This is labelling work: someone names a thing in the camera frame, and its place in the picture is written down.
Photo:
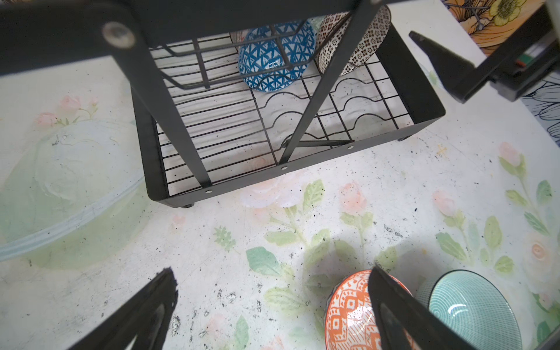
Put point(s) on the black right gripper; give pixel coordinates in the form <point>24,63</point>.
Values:
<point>529,54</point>

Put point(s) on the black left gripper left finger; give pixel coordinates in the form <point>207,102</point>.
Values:
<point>140,323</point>

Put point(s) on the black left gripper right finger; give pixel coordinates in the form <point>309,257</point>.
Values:
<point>398,314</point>

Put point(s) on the orange patterned bowl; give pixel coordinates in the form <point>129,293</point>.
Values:
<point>349,319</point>

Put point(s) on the brown lattice pattern bowl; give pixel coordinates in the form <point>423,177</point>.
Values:
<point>332,29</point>

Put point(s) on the blue triangle pattern bowl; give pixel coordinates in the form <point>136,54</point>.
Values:
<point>273,57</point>

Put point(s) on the teal striped bowl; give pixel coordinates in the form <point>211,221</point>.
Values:
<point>472,307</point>

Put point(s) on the black wire dish rack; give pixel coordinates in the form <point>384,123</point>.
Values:
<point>202,130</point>

